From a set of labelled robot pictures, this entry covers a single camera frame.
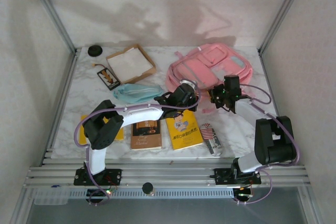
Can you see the pink school backpack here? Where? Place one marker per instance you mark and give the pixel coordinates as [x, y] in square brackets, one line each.
[199, 66]

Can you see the yellow book with cartoon figure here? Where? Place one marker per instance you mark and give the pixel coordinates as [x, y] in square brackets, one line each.
[183, 134]

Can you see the brown book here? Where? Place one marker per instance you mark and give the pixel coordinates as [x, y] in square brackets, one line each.
[145, 137]

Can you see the red white striped can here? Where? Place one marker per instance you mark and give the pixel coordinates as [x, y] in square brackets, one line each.
[212, 141]

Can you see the yellow book with black text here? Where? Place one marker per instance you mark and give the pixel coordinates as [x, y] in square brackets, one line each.
[83, 132]

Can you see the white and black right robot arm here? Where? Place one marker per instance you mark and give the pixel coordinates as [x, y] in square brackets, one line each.
[273, 145]

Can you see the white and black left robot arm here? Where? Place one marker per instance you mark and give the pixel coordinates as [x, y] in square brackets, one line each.
[141, 112]

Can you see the black pack with gold print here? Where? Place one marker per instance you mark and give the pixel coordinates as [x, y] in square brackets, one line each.
[109, 78]

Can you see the brown cardboard box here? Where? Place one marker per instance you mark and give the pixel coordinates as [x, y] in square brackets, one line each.
[141, 75]

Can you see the white paper sheet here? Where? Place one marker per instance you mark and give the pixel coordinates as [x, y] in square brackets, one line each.
[128, 62]

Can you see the black round rubber cap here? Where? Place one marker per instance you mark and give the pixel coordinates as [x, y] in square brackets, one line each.
[95, 51]

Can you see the black round knob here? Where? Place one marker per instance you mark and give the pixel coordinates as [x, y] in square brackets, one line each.
[147, 187]

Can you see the small circuit board with LED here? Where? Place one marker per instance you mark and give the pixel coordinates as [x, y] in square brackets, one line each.
[110, 191]
[244, 193]

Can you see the grey metal panel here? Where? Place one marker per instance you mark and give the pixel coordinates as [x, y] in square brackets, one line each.
[168, 212]

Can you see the aluminium right side rail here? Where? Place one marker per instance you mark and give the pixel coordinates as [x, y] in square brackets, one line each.
[267, 69]

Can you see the aluminium rail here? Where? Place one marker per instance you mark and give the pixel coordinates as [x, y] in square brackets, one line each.
[267, 69]
[61, 103]

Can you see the aluminium front rail bed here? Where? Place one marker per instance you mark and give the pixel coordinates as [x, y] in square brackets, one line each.
[170, 174]

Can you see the aluminium right frame post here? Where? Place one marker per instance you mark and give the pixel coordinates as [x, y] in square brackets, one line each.
[283, 11]

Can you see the aluminium frame post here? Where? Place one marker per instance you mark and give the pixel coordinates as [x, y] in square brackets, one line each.
[52, 14]
[283, 11]

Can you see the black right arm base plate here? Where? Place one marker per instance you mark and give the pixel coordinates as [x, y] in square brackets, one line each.
[221, 176]

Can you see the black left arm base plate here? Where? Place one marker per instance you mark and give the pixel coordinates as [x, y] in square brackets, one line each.
[115, 175]

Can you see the aluminium left side rail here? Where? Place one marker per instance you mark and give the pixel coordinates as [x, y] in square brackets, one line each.
[61, 103]

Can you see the aluminium left frame post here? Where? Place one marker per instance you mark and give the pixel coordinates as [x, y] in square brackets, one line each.
[52, 14]

